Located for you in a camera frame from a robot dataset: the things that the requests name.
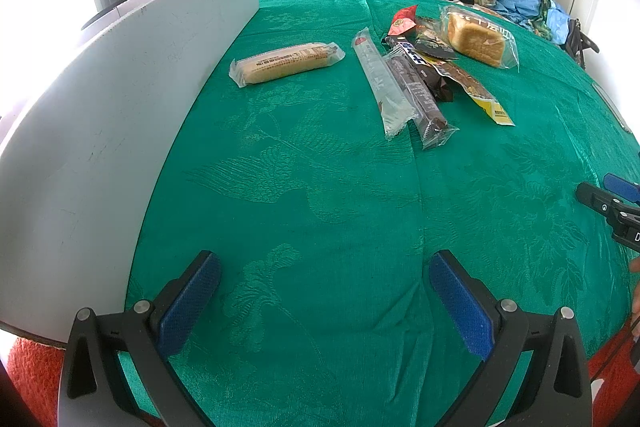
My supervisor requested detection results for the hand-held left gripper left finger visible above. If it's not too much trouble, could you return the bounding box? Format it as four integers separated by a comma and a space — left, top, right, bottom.
57, 250, 222, 427

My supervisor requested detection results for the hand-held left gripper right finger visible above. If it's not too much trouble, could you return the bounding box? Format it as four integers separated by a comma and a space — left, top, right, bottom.
429, 249, 593, 427

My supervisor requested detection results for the long yellow bread roll packet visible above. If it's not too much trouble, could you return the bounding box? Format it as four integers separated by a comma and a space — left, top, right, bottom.
230, 41, 346, 88

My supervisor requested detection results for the dark handbag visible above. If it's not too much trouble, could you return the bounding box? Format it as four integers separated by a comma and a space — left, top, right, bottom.
565, 18, 600, 68

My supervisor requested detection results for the red rug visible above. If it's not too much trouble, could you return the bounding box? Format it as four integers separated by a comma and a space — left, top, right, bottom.
6, 334, 68, 427

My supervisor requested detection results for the grey flat board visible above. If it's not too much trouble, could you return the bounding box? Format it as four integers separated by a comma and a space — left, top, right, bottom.
0, 0, 260, 350

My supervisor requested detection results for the long clear plastic packet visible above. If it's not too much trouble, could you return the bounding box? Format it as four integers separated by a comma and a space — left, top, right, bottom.
351, 28, 418, 140

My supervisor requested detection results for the green patterned cloth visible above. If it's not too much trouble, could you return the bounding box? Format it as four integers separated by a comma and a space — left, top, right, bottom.
530, 0, 556, 38

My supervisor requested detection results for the brown and yellow snack packet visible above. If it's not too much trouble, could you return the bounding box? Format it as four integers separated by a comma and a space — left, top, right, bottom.
435, 59, 516, 128

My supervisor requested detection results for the red snack packet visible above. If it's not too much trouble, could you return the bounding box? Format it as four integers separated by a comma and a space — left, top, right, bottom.
387, 5, 419, 38

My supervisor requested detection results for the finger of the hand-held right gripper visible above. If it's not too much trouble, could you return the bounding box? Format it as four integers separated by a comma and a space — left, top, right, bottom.
576, 182, 626, 221
603, 174, 640, 206

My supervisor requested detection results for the blue cloth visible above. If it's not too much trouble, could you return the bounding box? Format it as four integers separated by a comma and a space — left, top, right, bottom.
495, 0, 543, 28

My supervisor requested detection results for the blue and white snack packet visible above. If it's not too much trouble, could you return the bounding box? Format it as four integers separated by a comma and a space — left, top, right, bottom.
383, 34, 451, 80

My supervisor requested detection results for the dark green snack packet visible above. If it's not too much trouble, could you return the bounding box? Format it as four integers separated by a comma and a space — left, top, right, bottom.
412, 17, 459, 60

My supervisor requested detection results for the long chocolate bread packet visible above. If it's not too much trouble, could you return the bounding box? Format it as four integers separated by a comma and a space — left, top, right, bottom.
385, 49, 460, 152

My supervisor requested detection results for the green patterned tablecloth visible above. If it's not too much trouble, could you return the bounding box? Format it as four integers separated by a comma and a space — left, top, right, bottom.
117, 0, 640, 427

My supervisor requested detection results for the black cable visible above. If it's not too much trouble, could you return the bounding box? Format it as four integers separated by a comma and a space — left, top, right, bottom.
589, 317, 640, 385

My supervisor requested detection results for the toast bread loaf packet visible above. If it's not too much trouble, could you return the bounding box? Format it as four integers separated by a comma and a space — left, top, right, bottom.
439, 4, 520, 72

